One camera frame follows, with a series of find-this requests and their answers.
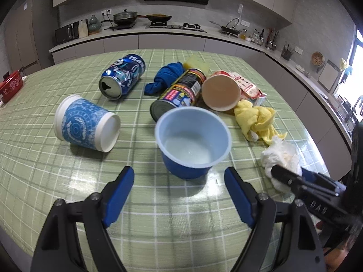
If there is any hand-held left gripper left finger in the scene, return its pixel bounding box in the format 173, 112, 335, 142
32, 166, 135, 272

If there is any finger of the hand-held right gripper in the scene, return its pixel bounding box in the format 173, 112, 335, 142
301, 168, 347, 193
271, 164, 339, 202

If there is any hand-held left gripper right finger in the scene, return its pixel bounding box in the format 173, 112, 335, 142
224, 167, 326, 272

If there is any white tissue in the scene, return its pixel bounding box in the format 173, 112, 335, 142
261, 135, 303, 192

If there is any blue plastic bowl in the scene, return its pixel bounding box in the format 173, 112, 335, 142
155, 107, 232, 180

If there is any red and white carton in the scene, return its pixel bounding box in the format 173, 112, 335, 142
228, 72, 267, 106

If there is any blue soda can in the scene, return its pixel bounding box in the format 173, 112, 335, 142
99, 54, 146, 100

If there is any green checked tablecloth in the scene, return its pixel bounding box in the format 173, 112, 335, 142
0, 48, 331, 272

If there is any yellow cloth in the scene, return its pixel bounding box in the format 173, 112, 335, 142
234, 100, 288, 145

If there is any blue patterned paper cup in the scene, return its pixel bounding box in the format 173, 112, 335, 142
54, 94, 121, 153

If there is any grey cutting board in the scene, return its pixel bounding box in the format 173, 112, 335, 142
318, 60, 341, 92

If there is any brown paper cup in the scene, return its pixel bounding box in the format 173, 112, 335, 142
201, 71, 241, 112

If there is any black utensil holder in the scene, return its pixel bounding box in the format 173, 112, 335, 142
281, 42, 295, 61

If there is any black labelled tin can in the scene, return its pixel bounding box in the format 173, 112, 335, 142
150, 68, 207, 123

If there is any blue cloth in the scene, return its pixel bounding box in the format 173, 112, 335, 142
144, 62, 186, 96

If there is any metal utensil holder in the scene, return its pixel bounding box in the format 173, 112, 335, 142
265, 28, 280, 50

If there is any yellow sponge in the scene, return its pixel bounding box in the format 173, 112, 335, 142
183, 56, 212, 74

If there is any red pot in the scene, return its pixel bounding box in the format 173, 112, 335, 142
0, 66, 25, 104

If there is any pan with glass lid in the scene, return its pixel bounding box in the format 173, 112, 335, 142
210, 18, 241, 34

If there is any black induction cooker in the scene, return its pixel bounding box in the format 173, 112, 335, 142
109, 23, 137, 31

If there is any white jar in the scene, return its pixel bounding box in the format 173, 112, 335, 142
78, 19, 89, 38

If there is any green ceramic vase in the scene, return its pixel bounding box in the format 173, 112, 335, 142
88, 15, 101, 34

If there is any black microwave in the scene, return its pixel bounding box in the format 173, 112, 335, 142
54, 21, 80, 45

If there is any black gas hob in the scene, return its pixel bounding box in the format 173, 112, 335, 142
145, 21, 207, 32

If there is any lidded wok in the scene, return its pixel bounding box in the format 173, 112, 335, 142
113, 9, 148, 25

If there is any frying pan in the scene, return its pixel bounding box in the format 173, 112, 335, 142
137, 14, 172, 22

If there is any tall grey cabinet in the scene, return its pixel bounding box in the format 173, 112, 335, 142
4, 0, 59, 73

